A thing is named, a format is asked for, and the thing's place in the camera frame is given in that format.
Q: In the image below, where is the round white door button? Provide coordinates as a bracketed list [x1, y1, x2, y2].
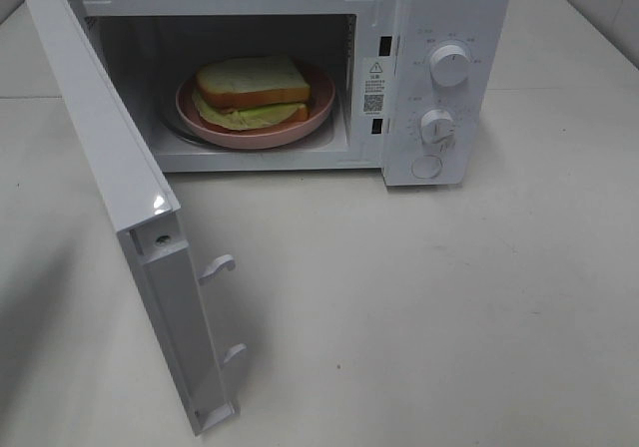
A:
[410, 155, 443, 180]

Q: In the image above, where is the pink round plate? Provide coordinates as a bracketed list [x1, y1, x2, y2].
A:
[175, 61, 336, 150]

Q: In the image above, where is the sandwich with lettuce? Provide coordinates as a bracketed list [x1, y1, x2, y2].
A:
[192, 56, 312, 131]

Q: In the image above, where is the white microwave door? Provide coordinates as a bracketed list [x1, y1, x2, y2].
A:
[25, 0, 247, 435]

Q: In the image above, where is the lower white timer knob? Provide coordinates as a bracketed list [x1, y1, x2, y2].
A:
[419, 109, 454, 144]

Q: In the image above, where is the white warning label sticker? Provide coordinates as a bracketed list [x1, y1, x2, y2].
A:
[360, 57, 391, 117]

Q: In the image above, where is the white microwave oven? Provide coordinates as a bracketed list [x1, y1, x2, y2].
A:
[74, 0, 508, 186]

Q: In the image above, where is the upper white power knob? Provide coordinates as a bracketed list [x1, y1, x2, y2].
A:
[429, 43, 471, 88]

